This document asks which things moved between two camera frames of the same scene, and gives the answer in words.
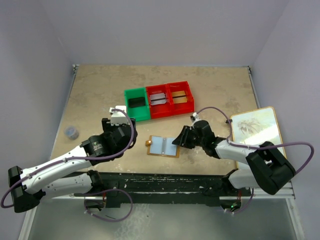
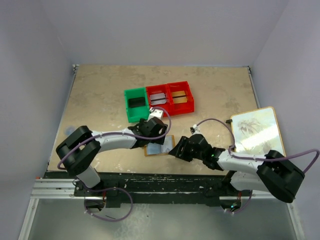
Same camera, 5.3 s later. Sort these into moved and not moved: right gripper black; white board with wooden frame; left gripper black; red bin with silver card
Moved: right gripper black; left gripper black
Not moved: red bin with silver card; white board with wooden frame
